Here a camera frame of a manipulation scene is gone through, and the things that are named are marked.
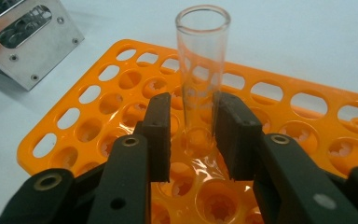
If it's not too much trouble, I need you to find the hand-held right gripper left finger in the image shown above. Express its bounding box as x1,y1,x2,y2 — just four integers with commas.
87,91,172,224

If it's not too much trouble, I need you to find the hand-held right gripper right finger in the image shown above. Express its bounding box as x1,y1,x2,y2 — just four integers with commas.
214,91,358,224

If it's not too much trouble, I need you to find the clear glass test tube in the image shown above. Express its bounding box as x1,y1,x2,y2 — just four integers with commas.
175,4,232,150

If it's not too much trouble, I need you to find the orange plastic test tube rack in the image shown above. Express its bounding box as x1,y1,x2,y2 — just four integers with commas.
16,38,358,224

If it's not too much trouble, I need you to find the silver metal test tube rack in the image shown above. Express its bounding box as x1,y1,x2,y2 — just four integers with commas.
0,0,86,91

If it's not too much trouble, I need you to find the white board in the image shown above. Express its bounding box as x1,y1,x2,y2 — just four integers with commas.
0,0,358,224

